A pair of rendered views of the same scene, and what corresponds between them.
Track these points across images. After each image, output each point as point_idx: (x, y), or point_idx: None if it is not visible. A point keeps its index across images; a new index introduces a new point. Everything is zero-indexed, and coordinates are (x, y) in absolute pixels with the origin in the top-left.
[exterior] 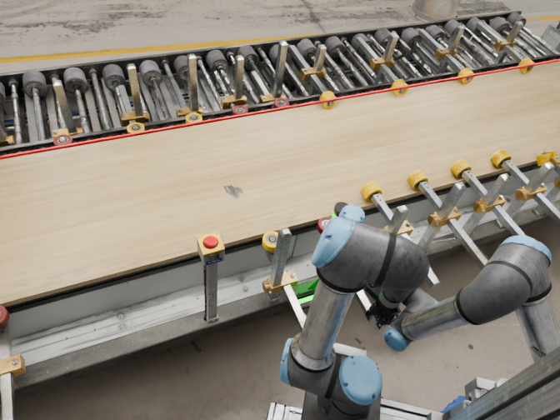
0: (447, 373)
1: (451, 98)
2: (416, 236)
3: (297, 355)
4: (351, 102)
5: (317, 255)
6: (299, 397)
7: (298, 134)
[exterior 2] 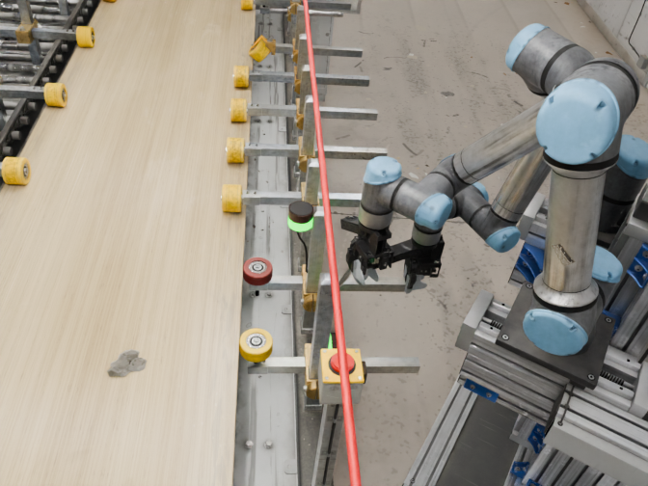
0: (385, 308)
1: (109, 67)
2: (267, 216)
3: (580, 301)
4: (34, 153)
5: (607, 135)
6: (368, 482)
7: (56, 236)
